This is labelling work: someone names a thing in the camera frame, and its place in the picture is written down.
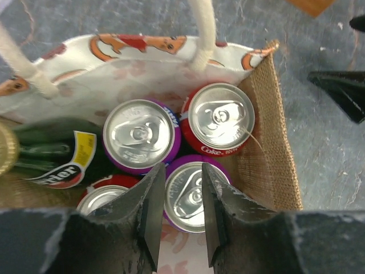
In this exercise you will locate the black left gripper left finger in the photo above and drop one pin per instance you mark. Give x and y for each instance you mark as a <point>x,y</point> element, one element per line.
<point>122,236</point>

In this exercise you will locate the purple fanta can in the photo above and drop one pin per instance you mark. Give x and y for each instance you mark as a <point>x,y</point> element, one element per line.
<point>183,206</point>
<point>140,133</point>

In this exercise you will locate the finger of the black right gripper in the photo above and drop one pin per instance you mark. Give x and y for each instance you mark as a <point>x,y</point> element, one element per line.
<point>358,23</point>
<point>345,88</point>

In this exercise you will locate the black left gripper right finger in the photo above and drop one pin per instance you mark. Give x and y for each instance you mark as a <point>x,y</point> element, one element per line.
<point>243,236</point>

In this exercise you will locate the green Perrier glass bottle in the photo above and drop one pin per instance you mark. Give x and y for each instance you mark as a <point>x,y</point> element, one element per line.
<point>58,153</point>

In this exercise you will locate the canvas bag with cat print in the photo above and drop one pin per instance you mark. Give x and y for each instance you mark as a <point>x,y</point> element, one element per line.
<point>88,76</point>

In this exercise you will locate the wooden compartment tray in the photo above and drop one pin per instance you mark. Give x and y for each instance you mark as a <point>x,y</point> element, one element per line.
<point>312,7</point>

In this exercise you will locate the red coke can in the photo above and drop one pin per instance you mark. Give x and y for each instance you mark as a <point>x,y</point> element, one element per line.
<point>217,119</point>
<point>104,191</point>

